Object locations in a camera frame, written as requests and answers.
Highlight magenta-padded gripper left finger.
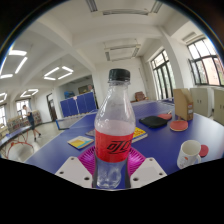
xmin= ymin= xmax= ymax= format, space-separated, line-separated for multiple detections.
xmin=54 ymin=145 xmax=98 ymax=189

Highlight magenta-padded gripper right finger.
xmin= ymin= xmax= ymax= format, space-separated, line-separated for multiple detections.
xmin=125 ymin=147 xmax=168 ymax=189

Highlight clear red-labelled drink bottle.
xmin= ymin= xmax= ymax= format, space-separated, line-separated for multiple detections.
xmin=94 ymin=68 xmax=137 ymax=190

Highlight small yellow and blue book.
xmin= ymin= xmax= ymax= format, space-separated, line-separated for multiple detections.
xmin=67 ymin=135 xmax=95 ymax=150

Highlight grey book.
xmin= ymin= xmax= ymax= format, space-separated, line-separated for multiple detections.
xmin=85 ymin=129 xmax=97 ymax=138

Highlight white mug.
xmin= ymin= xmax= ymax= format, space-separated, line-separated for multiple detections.
xmin=176 ymin=139 xmax=203 ymax=170

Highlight black paddle case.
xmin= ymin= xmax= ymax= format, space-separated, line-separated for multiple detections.
xmin=138 ymin=115 xmax=169 ymax=129

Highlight flat round red coaster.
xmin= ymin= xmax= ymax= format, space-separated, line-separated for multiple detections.
xmin=198 ymin=144 xmax=210 ymax=158

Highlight dark wooden door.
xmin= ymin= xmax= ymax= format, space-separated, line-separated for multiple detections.
xmin=46 ymin=93 xmax=58 ymax=122

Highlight person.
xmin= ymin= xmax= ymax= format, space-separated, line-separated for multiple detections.
xmin=21 ymin=104 xmax=43 ymax=142

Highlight blue partition screens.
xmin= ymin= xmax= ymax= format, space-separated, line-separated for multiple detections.
xmin=59 ymin=91 xmax=98 ymax=118

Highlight blue table with red legs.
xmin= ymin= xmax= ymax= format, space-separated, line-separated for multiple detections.
xmin=0 ymin=124 xmax=34 ymax=158

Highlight low bookshelf unit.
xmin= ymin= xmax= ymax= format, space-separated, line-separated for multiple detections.
xmin=6 ymin=109 xmax=43 ymax=133

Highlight brown cardboard box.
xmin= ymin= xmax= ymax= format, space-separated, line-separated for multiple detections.
xmin=172 ymin=88 xmax=195 ymax=121

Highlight brown armchair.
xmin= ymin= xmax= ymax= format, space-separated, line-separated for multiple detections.
xmin=134 ymin=91 xmax=149 ymax=103

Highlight beige two-door cabinet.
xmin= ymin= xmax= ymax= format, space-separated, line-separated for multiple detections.
xmin=189 ymin=87 xmax=214 ymax=118
xmin=213 ymin=88 xmax=224 ymax=126

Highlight tall black-framed window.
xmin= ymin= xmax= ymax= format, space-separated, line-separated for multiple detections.
xmin=150 ymin=49 xmax=177 ymax=100

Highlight ceiling lights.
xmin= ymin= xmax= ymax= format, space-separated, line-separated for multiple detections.
xmin=0 ymin=49 xmax=74 ymax=101

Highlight wide black-framed window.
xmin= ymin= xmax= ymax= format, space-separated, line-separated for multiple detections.
xmin=187 ymin=37 xmax=224 ymax=87

